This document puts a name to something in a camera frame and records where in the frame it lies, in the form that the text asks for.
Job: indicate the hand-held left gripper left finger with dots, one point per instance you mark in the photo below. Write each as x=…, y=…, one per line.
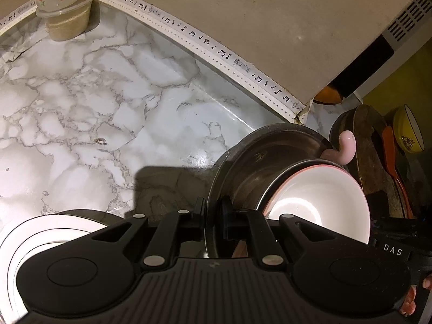
x=199, y=214

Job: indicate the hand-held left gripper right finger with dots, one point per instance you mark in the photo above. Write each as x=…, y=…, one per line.
x=228, y=217

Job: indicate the pink pot with steel interior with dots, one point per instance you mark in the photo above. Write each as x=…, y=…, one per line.
x=256, y=162

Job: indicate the white bowl with pink rim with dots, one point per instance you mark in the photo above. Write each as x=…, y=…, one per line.
x=314, y=202

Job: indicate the large white plate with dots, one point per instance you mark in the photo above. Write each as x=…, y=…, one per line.
x=74, y=223

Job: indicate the medium white plate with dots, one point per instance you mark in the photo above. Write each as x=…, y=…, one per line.
x=30, y=238

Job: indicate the small white plate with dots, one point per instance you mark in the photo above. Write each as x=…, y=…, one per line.
x=15, y=290

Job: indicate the person's right hand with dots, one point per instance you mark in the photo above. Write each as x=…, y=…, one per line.
x=409, y=302

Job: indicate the round wooden cutting board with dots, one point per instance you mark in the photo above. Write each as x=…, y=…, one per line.
x=368, y=162

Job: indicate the orange spatula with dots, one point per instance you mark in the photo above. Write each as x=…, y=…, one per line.
x=389, y=152

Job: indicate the yellow patterned bowl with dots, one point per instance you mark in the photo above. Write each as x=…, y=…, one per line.
x=406, y=131

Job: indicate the orange round object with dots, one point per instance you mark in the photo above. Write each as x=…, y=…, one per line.
x=327, y=94

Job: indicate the music note trim strip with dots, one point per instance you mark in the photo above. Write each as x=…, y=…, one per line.
x=209, y=45
x=17, y=17

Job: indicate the clear plastic container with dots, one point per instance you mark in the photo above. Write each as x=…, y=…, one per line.
x=67, y=23

